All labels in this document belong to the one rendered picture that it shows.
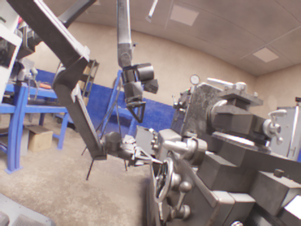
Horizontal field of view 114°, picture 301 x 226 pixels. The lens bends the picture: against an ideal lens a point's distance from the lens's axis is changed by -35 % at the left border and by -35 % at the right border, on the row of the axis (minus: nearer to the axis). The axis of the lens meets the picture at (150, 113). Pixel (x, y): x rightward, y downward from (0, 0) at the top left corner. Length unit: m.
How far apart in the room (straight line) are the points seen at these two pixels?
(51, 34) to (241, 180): 0.59
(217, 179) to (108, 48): 4.91
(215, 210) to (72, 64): 0.49
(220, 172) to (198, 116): 0.92
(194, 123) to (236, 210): 0.96
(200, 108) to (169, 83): 3.41
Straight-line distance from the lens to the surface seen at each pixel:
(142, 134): 3.17
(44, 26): 0.37
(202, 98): 1.30
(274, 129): 0.49
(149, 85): 0.59
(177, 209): 0.50
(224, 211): 0.42
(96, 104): 4.74
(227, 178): 0.43
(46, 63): 6.00
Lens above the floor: 0.95
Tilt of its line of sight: level
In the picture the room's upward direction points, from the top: 16 degrees clockwise
